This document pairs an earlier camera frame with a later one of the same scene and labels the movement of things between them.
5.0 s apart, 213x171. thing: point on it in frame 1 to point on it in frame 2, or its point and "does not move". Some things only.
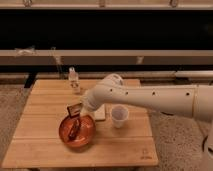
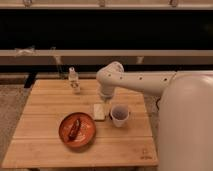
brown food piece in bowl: (74, 130) does not move
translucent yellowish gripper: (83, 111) to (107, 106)
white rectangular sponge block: (100, 113) does not move
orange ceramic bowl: (77, 131) does not move
